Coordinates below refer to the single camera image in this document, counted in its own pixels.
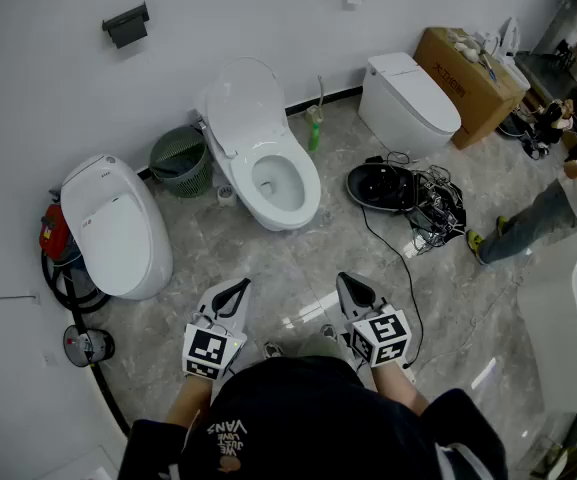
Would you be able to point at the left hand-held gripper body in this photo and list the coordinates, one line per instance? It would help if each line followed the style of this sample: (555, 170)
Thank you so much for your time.
(208, 350)

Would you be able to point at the green plastic bottle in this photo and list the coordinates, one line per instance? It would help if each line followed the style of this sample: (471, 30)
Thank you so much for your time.
(313, 138)

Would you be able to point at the white egg-shaped smart toilet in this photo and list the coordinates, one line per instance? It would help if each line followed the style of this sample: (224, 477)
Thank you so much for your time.
(118, 228)

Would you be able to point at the white boxy smart toilet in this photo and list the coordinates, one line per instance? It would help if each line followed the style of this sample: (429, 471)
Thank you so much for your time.
(408, 108)

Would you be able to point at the green plastic waste basket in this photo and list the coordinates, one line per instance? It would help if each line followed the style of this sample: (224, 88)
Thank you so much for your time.
(180, 168)

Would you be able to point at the white toilet bowl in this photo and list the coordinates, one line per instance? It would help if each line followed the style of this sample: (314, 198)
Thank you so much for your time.
(278, 218)

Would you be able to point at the white wall socket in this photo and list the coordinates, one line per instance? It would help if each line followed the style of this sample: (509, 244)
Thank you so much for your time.
(49, 359)

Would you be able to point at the large brown cardboard box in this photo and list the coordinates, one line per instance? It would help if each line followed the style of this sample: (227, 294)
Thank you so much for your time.
(473, 98)

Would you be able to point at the person's black shirt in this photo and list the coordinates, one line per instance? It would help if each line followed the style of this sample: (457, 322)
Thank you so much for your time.
(318, 418)

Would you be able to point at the person's arm in grey sleeve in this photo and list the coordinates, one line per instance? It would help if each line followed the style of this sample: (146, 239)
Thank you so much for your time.
(318, 348)

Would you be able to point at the black power adapter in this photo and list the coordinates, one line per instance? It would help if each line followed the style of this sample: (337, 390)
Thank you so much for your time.
(374, 160)

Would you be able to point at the white bathtub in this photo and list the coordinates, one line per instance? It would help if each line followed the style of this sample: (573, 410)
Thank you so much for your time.
(563, 328)

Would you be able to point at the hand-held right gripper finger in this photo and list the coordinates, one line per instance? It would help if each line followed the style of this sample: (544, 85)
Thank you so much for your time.
(344, 300)
(379, 302)

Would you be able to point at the small white roll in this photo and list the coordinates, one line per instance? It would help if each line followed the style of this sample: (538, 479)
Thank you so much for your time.
(226, 195)

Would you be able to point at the person's right grey sneaker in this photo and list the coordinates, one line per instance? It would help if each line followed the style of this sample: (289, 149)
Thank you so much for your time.
(329, 332)

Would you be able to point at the person's grey sneaker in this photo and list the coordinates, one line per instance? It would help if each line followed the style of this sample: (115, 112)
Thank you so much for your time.
(272, 350)
(329, 332)

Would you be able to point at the black wall tissue holder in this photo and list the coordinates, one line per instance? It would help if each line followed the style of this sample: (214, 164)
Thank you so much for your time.
(125, 25)

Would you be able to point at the toilet brush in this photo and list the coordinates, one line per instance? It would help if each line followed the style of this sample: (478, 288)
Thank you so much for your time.
(314, 113)

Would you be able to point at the person's left grey sneaker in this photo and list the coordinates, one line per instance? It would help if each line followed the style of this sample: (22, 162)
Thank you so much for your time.
(272, 350)

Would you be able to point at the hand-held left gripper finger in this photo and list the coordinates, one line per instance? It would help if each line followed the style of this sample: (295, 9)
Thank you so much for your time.
(244, 313)
(210, 300)

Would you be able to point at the person's left forearm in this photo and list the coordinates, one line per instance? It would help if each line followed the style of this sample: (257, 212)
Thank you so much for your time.
(190, 400)

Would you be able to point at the person's right forearm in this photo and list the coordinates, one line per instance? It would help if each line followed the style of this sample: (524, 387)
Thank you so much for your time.
(395, 388)

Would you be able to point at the small round metal appliance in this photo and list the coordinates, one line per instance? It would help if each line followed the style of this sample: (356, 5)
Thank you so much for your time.
(85, 345)

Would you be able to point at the pile of dark equipment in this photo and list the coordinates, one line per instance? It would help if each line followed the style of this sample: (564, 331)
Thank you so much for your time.
(538, 128)

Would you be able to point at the white fittings on cardboard box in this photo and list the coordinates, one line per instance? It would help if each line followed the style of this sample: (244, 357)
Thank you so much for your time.
(465, 45)

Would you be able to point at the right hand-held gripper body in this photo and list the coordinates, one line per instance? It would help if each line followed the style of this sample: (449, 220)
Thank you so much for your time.
(383, 338)

